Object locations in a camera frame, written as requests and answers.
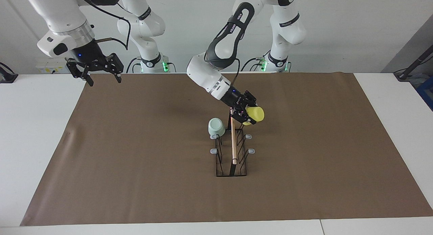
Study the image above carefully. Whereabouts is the pale green plastic cup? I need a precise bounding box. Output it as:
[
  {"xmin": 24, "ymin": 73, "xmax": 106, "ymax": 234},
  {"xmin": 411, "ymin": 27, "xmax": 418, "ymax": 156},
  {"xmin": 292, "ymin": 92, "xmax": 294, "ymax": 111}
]
[{"xmin": 208, "ymin": 118, "xmax": 226, "ymax": 136}]

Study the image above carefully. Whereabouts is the black wire rack, wooden handle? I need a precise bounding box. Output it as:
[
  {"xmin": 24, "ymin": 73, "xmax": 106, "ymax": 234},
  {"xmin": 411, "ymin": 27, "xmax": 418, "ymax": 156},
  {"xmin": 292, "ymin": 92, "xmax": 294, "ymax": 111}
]
[{"xmin": 210, "ymin": 107, "xmax": 255, "ymax": 177}]

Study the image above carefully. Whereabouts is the black arm gripper cable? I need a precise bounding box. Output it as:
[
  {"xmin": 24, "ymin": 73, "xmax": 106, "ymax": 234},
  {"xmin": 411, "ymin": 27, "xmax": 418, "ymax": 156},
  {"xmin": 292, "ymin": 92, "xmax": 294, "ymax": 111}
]
[
  {"xmin": 73, "ymin": 0, "xmax": 131, "ymax": 51},
  {"xmin": 216, "ymin": 12, "xmax": 242, "ymax": 87}
]

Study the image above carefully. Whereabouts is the brown paper table mat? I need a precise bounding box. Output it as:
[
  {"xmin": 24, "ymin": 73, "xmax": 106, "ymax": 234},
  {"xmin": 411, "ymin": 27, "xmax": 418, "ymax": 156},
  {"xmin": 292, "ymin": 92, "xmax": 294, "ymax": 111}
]
[{"xmin": 20, "ymin": 72, "xmax": 433, "ymax": 226}]

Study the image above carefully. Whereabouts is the black base cable bundle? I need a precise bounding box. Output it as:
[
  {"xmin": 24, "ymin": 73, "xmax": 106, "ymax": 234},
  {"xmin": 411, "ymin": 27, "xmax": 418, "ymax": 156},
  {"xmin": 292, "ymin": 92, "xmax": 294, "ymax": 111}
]
[
  {"xmin": 126, "ymin": 57, "xmax": 177, "ymax": 73},
  {"xmin": 241, "ymin": 49, "xmax": 292, "ymax": 72}
]

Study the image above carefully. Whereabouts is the white wall socket box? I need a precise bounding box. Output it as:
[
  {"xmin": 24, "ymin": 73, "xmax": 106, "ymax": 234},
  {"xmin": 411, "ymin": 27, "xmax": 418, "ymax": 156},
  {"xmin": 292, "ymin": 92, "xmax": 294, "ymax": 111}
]
[{"xmin": 36, "ymin": 57, "xmax": 73, "ymax": 74}]

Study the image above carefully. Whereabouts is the black right base cable bundle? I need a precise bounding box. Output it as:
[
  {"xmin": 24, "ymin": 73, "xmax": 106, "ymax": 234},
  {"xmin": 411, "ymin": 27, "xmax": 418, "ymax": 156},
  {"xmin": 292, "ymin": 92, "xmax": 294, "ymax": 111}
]
[{"xmin": 126, "ymin": 57, "xmax": 177, "ymax": 73}]

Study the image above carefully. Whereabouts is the blue crate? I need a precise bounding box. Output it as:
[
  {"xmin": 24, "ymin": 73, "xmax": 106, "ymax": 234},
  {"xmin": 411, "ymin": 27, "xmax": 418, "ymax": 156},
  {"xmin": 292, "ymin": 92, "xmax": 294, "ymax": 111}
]
[{"xmin": 415, "ymin": 76, "xmax": 433, "ymax": 111}]

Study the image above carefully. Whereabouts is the black table clamp mount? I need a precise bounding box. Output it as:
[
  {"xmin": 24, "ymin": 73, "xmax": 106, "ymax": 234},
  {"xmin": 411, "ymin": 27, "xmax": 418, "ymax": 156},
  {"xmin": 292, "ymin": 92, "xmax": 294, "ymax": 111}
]
[{"xmin": 0, "ymin": 62, "xmax": 18, "ymax": 84}]

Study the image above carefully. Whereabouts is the black left base cable bundle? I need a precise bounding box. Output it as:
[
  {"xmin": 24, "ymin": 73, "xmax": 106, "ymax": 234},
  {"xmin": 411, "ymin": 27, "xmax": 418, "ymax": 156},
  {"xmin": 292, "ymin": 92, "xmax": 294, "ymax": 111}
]
[{"xmin": 241, "ymin": 49, "xmax": 292, "ymax": 72}]

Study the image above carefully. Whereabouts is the black angled stand pole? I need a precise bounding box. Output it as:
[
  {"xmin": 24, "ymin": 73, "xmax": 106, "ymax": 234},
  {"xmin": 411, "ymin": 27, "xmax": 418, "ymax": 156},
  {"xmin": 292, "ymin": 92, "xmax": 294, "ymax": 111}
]
[{"xmin": 394, "ymin": 45, "xmax": 433, "ymax": 81}]

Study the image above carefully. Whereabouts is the yellow plastic cup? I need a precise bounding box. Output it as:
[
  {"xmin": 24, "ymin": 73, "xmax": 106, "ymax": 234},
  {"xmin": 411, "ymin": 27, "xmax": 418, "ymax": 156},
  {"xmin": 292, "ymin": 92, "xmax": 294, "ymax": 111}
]
[{"xmin": 242, "ymin": 106, "xmax": 265, "ymax": 126}]

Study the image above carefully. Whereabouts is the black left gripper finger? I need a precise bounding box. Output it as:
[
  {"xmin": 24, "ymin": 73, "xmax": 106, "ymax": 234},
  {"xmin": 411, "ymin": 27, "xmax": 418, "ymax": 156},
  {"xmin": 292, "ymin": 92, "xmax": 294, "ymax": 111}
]
[
  {"xmin": 231, "ymin": 109, "xmax": 257, "ymax": 125},
  {"xmin": 244, "ymin": 90, "xmax": 258, "ymax": 107}
]

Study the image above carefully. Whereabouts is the black left arm gripper cable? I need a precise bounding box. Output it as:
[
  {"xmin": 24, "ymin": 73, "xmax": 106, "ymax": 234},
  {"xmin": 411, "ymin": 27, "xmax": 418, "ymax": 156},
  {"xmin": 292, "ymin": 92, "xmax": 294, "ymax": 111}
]
[{"xmin": 216, "ymin": 12, "xmax": 242, "ymax": 87}]

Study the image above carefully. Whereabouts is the black right arm gripper cable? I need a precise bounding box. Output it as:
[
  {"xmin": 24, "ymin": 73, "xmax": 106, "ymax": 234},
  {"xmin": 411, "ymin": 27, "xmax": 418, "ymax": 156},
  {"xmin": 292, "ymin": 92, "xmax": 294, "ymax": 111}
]
[{"xmin": 73, "ymin": 0, "xmax": 131, "ymax": 51}]

